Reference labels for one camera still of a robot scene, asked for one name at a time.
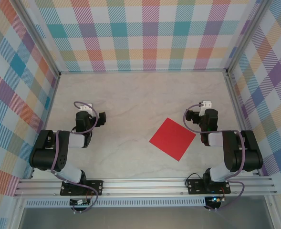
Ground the right small black circuit board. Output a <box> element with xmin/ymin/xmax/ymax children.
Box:
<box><xmin>206</xmin><ymin>196</ymin><xmax>223</xmax><ymax>205</ymax></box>

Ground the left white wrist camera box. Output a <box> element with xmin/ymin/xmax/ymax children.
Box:
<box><xmin>79</xmin><ymin>102</ymin><xmax>94</xmax><ymax>112</ymax></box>

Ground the red paper sheet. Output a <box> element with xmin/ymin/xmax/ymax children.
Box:
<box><xmin>149</xmin><ymin>117</ymin><xmax>197</xmax><ymax>162</ymax></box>

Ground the grey metal sheet panel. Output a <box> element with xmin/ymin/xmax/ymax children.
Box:
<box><xmin>18</xmin><ymin>207</ymin><xmax>274</xmax><ymax>229</ymax></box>

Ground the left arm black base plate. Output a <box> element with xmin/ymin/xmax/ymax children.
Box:
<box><xmin>60</xmin><ymin>180</ymin><xmax>104</xmax><ymax>197</ymax></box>

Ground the left small black circuit board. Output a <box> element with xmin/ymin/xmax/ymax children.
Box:
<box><xmin>69</xmin><ymin>198</ymin><xmax>91</xmax><ymax>206</ymax></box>

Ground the aluminium frame post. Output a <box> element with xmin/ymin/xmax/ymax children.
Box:
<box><xmin>226</xmin><ymin>0</ymin><xmax>267</xmax><ymax>76</ymax></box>
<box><xmin>15</xmin><ymin>0</ymin><xmax>62</xmax><ymax>78</ymax></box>

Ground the small black circuit board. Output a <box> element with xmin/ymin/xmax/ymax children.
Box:
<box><xmin>206</xmin><ymin>196</ymin><xmax>223</xmax><ymax>205</ymax></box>
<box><xmin>69</xmin><ymin>198</ymin><xmax>91</xmax><ymax>206</ymax></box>

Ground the aluminium table side rail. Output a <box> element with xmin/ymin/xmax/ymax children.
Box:
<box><xmin>225</xmin><ymin>71</ymin><xmax>261</xmax><ymax>177</ymax></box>

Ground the long aluminium mounting rail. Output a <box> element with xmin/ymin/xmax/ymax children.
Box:
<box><xmin>13</xmin><ymin>176</ymin><xmax>278</xmax><ymax>198</ymax></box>

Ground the slotted grey cable duct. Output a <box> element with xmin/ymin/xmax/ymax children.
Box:
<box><xmin>25</xmin><ymin>198</ymin><xmax>207</xmax><ymax>208</ymax></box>

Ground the thin aluminium wall rail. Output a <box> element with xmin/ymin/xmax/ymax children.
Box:
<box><xmin>59</xmin><ymin>69</ymin><xmax>229</xmax><ymax>75</ymax></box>

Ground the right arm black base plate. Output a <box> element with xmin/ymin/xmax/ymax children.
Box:
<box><xmin>186</xmin><ymin>177</ymin><xmax>231</xmax><ymax>195</ymax></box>

